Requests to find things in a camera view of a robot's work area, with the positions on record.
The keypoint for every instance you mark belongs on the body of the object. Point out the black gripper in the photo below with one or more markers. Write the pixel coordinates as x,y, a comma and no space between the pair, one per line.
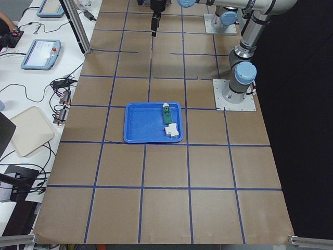
156,6

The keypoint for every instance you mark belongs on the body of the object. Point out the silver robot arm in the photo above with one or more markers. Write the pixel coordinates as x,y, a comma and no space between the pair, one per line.
243,71
224,17

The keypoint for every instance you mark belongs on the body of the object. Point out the black power adapter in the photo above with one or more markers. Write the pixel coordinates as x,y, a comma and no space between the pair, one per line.
89,16

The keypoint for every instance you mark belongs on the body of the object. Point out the green terminal block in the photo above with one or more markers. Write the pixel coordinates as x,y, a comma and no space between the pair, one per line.
166,111

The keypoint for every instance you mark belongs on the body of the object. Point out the far blue teach pendant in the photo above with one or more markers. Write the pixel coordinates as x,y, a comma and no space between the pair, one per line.
50,9

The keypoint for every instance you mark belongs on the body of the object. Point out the blue teach pendant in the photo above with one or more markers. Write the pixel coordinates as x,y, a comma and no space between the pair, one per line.
50,9
41,55

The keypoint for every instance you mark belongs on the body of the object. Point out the blue plastic tray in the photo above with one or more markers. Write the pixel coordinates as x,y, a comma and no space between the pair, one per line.
143,123

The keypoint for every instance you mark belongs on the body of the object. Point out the white circuit breaker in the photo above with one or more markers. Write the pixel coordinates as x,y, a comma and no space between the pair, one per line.
171,130

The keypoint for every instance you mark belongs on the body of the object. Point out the near blue teach pendant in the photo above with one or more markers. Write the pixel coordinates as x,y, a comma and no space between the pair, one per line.
41,55

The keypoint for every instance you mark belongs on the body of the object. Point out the grey usb hub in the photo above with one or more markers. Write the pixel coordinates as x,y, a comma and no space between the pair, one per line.
65,97
60,117

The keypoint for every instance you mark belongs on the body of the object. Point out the black laptop corner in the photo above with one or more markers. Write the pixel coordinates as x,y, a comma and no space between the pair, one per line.
7,129

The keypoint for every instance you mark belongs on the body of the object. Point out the aluminium frame post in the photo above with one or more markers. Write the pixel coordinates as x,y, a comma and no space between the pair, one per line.
73,17

